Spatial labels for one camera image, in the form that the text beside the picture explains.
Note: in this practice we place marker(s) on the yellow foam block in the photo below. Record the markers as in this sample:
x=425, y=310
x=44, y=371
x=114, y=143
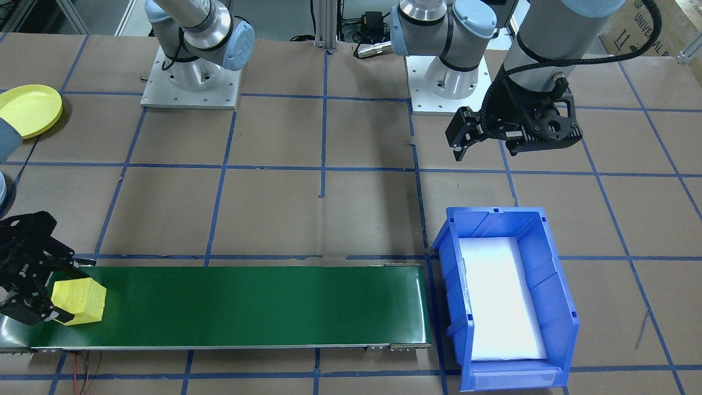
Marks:
x=82, y=302

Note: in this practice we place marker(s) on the yellow plate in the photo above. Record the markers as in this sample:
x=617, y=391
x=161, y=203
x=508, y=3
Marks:
x=30, y=109

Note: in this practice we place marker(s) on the light blue round object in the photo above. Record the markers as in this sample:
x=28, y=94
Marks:
x=3, y=189

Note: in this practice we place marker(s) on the silver cylindrical connector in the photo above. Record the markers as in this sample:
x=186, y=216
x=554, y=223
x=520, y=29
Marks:
x=373, y=49

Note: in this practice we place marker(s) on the black power adapter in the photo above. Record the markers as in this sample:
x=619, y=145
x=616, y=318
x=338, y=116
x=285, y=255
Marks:
x=373, y=24

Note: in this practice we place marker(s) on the brown cardboard box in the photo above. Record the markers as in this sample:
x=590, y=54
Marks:
x=658, y=27

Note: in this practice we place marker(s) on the blue plastic storage bin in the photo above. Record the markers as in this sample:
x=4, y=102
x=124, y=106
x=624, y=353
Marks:
x=554, y=274

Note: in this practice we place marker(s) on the white foam pad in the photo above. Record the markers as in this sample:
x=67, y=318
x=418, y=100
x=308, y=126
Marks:
x=499, y=296

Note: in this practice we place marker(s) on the short aluminium bar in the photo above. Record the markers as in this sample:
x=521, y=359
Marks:
x=690, y=55

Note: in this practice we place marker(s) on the green conveyor belt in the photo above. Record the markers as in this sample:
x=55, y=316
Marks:
x=247, y=307

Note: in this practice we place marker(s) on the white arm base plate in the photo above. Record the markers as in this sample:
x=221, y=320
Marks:
x=425, y=104
x=219, y=99

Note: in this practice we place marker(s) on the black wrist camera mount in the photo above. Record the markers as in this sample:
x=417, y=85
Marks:
x=562, y=131

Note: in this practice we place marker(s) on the aluminium profile post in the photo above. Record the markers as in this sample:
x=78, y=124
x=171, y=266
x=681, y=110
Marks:
x=327, y=24

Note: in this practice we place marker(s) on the V-shaped metal bar frame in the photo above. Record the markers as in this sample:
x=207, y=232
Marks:
x=71, y=16

